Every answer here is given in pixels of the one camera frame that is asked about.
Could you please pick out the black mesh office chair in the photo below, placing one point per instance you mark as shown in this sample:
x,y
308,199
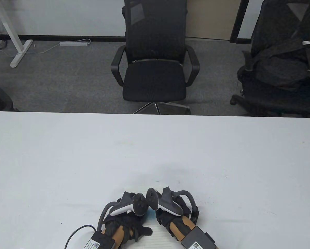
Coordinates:
x,y
154,83

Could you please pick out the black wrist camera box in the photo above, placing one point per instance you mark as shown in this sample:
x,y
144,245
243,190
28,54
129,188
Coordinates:
x,y
199,238
100,241

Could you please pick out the black fabric office chair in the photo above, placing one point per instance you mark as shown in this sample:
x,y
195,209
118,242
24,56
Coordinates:
x,y
274,103

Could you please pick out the person's right forearm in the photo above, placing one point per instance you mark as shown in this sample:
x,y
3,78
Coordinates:
x,y
182,228

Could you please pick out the beige door panel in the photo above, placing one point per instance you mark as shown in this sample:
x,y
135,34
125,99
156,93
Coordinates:
x,y
212,20

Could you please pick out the white power strip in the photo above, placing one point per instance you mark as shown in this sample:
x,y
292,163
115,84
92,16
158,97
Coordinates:
x,y
74,43

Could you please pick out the person's left forearm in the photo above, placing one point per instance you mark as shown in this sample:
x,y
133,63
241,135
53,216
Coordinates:
x,y
117,234

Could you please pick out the person's left hand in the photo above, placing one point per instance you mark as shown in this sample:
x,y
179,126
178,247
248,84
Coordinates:
x,y
130,225

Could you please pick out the black backpack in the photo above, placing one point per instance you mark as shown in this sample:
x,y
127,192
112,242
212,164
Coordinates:
x,y
282,70

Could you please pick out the white lined paper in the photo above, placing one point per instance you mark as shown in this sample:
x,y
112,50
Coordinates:
x,y
157,234

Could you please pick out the white desk leg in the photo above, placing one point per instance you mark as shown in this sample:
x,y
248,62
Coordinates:
x,y
14,44

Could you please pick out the person's right hand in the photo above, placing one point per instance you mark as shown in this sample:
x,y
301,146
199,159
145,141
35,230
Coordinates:
x,y
167,219

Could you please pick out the black door frame post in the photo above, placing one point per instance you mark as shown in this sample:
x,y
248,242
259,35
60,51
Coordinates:
x,y
239,20

